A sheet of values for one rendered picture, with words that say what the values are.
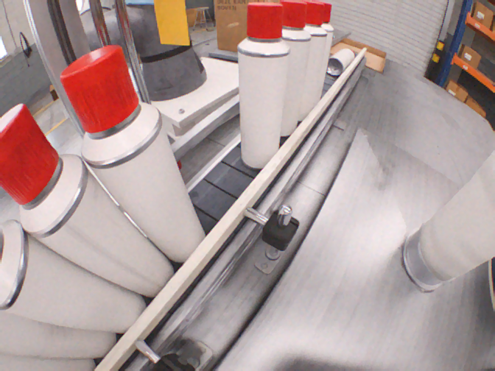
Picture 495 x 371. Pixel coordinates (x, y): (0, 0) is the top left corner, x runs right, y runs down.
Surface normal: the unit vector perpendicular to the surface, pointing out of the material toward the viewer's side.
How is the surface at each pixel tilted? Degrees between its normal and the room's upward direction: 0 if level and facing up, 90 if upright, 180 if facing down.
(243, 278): 0
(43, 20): 90
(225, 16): 90
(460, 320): 0
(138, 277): 90
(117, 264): 90
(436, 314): 0
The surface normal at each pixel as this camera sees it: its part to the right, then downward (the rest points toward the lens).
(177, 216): 0.79, 0.49
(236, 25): -0.53, 0.68
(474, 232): -0.96, 0.21
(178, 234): 0.61, 0.64
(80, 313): 0.92, 0.31
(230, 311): 0.00, -0.59
